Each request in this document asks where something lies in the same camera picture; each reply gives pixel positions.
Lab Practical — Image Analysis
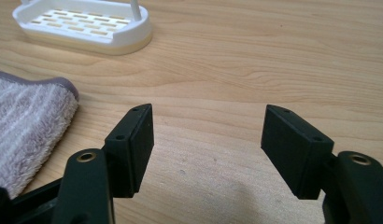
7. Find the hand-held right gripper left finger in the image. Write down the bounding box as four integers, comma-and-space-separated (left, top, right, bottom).
101, 103, 155, 199

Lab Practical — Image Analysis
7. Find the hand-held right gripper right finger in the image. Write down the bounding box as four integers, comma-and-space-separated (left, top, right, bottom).
260, 104, 335, 201

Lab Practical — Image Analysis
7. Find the striped fluffy towel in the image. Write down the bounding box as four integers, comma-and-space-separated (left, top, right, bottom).
0, 69, 80, 200

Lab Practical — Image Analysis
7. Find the white slotted soap dish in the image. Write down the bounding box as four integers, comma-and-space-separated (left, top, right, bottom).
11, 0, 153, 57

